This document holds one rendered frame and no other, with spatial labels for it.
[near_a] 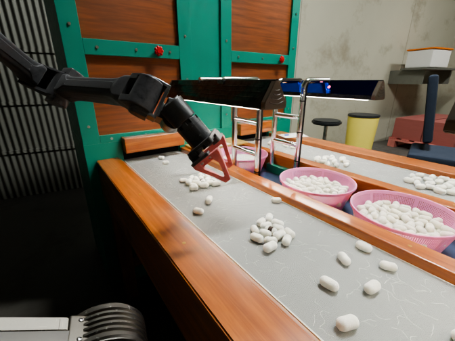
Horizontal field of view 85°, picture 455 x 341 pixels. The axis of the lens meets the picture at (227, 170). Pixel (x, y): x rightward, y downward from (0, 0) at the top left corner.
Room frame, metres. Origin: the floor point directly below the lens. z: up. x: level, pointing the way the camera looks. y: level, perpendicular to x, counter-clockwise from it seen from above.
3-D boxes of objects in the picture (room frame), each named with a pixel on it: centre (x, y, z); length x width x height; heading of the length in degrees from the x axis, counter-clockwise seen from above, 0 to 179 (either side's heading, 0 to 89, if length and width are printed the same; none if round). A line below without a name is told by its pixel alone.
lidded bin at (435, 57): (4.43, -3.27, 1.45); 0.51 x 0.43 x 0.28; 116
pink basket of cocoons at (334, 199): (0.84, -0.33, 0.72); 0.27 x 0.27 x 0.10
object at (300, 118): (1.17, -0.33, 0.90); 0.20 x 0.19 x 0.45; 36
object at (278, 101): (0.90, 0.06, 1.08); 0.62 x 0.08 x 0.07; 36
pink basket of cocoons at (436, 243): (0.62, -0.49, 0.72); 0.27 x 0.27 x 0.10
